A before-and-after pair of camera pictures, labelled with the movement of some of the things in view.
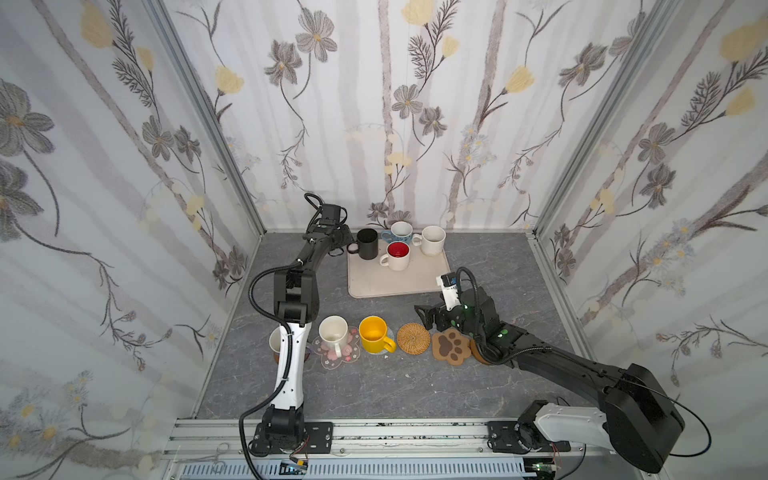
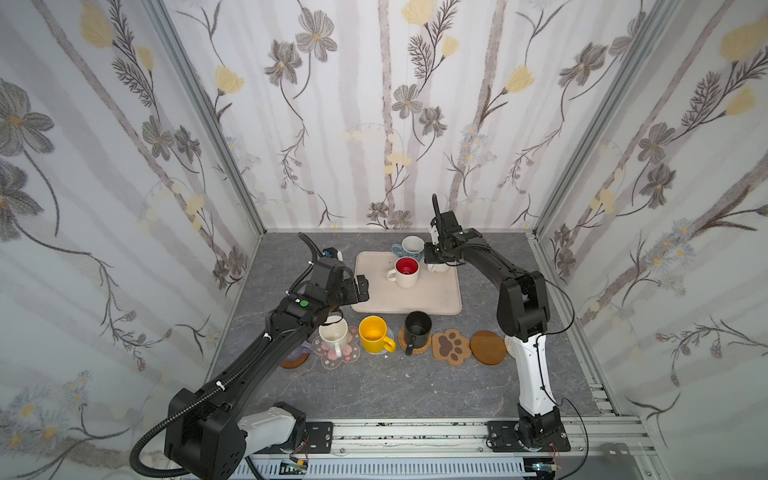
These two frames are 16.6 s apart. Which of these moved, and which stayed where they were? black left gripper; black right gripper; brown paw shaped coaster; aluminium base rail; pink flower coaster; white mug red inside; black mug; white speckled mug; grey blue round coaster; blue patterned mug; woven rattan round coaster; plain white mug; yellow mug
Moved: blue patterned mug; white mug red inside; black mug; black left gripper; black right gripper; white speckled mug
Stayed: woven rattan round coaster; brown paw shaped coaster; pink flower coaster; yellow mug; plain white mug; aluminium base rail; grey blue round coaster
